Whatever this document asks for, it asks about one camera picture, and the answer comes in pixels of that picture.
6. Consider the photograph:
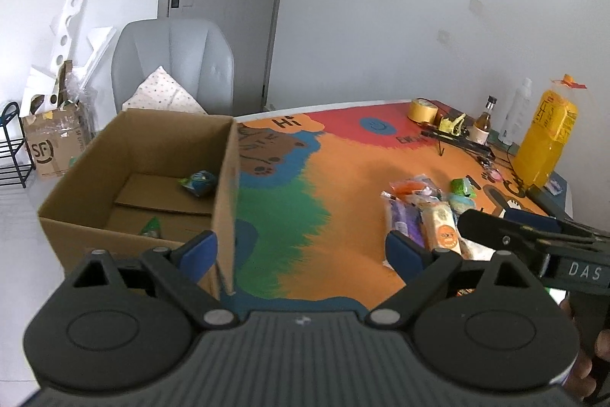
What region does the beige biscuit pack orange label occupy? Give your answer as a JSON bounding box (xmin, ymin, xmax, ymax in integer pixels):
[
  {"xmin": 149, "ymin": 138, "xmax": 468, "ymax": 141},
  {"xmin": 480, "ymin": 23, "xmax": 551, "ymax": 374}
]
[{"xmin": 421, "ymin": 201, "xmax": 462, "ymax": 254}]

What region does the clear white snack pack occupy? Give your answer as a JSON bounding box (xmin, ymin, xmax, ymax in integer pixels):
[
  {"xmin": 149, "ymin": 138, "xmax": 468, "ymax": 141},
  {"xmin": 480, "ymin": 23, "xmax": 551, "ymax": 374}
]
[{"xmin": 460, "ymin": 240, "xmax": 494, "ymax": 261}]

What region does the purple wafer snack pack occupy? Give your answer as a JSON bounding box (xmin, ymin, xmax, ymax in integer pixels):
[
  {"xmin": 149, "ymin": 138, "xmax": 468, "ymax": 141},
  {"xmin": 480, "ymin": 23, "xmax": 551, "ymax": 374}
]
[{"xmin": 380, "ymin": 191, "xmax": 426, "ymax": 249}]

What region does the orange candy packet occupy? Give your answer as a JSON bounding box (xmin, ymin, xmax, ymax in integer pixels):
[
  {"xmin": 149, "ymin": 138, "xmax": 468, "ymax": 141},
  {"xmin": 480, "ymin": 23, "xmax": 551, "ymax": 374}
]
[{"xmin": 390, "ymin": 179, "xmax": 427, "ymax": 196}]

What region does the green shiny snack bag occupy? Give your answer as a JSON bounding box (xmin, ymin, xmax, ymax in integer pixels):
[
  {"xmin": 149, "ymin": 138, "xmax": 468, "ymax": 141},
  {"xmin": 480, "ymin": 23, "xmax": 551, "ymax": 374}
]
[{"xmin": 178, "ymin": 171, "xmax": 217, "ymax": 197}]

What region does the small green snack pouch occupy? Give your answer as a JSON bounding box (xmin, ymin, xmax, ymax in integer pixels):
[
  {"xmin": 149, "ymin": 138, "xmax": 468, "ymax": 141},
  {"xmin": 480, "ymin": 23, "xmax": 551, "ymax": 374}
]
[{"xmin": 450, "ymin": 178, "xmax": 477, "ymax": 198}]

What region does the teal cracker pack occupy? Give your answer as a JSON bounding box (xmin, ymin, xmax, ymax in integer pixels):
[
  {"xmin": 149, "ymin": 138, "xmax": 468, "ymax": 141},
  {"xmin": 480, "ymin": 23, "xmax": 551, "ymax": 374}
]
[{"xmin": 448, "ymin": 193, "xmax": 477, "ymax": 216}]

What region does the person's right hand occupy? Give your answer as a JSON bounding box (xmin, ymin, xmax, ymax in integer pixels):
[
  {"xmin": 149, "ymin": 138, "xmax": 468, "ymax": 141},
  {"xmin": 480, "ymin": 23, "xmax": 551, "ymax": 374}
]
[{"xmin": 559, "ymin": 292, "xmax": 609, "ymax": 404}]

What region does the black remote control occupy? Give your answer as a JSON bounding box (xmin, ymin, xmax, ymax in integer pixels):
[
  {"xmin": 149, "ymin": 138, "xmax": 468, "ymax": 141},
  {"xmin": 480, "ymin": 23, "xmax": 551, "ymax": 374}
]
[{"xmin": 526, "ymin": 186, "xmax": 572, "ymax": 221}]

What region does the brown cardboard box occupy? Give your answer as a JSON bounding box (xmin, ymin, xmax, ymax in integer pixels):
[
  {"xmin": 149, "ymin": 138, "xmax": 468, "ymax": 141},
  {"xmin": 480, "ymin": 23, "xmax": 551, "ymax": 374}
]
[{"xmin": 38, "ymin": 109, "xmax": 239, "ymax": 295}]

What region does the colourful cartoon table mat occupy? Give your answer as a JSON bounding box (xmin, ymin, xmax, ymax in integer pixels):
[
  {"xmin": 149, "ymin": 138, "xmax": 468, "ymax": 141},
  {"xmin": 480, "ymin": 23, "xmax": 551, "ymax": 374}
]
[{"xmin": 230, "ymin": 102, "xmax": 535, "ymax": 314}]

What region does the black folding stand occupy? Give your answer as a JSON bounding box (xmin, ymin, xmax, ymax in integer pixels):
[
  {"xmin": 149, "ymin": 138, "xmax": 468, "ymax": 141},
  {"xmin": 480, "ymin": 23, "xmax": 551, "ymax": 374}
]
[{"xmin": 421, "ymin": 128, "xmax": 495, "ymax": 160}]

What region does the yellow bread bag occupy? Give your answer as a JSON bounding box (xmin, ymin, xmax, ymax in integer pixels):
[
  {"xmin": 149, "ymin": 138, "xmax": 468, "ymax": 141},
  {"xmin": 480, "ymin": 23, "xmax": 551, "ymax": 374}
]
[{"xmin": 512, "ymin": 73, "xmax": 587, "ymax": 189}]

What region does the white plastic bottle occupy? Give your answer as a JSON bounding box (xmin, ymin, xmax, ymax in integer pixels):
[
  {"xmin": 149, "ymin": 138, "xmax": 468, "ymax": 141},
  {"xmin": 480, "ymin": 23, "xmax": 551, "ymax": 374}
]
[{"xmin": 498, "ymin": 77, "xmax": 533, "ymax": 146}]

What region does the small amber glass bottle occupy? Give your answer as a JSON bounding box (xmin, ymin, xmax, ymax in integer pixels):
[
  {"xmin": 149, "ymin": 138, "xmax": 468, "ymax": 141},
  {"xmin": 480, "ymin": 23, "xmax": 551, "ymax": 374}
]
[{"xmin": 469, "ymin": 96, "xmax": 497, "ymax": 145}]

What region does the yellow tape roll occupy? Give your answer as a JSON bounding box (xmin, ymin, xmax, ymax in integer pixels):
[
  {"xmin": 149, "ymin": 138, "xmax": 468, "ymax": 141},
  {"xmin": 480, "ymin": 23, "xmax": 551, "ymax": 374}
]
[{"xmin": 407, "ymin": 98, "xmax": 438, "ymax": 124}]

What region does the white dotted pillow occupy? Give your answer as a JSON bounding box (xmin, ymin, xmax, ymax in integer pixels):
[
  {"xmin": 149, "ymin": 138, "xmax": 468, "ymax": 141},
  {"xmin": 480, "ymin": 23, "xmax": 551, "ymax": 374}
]
[{"xmin": 121, "ymin": 66, "xmax": 207, "ymax": 115}]

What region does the SF cardboard box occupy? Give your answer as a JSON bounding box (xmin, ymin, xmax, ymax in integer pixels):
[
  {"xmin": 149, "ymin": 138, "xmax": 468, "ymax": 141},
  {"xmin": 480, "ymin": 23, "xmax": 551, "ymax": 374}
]
[{"xmin": 20, "ymin": 60, "xmax": 92, "ymax": 179}]

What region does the black metal rack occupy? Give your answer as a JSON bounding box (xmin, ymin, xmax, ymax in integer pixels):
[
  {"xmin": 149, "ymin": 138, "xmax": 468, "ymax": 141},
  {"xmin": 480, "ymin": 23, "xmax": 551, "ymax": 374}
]
[{"xmin": 1, "ymin": 101, "xmax": 35, "ymax": 189}]

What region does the grey upholstered chair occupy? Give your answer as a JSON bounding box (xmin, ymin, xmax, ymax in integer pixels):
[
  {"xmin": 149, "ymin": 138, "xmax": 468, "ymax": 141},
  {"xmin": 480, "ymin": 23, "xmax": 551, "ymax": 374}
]
[{"xmin": 111, "ymin": 18, "xmax": 235, "ymax": 116}]

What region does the white perforated foam board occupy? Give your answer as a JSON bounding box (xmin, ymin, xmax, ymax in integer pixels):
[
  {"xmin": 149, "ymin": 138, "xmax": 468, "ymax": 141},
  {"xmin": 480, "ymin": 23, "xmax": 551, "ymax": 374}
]
[{"xmin": 33, "ymin": 0, "xmax": 86, "ymax": 97}]

